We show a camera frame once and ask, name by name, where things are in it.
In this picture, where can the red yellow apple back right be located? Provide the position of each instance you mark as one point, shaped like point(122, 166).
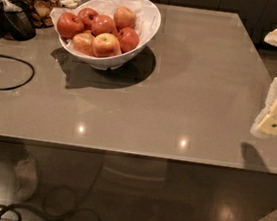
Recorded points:
point(124, 17)

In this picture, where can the yellow red apple front centre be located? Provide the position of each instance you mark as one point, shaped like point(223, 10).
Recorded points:
point(106, 45)

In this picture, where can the white oval fruit bowl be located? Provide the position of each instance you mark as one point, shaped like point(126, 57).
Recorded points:
point(98, 62)

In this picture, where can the yellow red apple front left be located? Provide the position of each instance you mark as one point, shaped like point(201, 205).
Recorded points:
point(82, 42)

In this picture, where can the small white items behind bowl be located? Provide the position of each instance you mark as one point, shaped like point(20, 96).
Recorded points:
point(70, 3)

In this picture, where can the white shoe right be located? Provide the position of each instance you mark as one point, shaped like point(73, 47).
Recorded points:
point(26, 177)

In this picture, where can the black round appliance with handle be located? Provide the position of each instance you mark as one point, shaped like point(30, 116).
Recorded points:
point(16, 19)

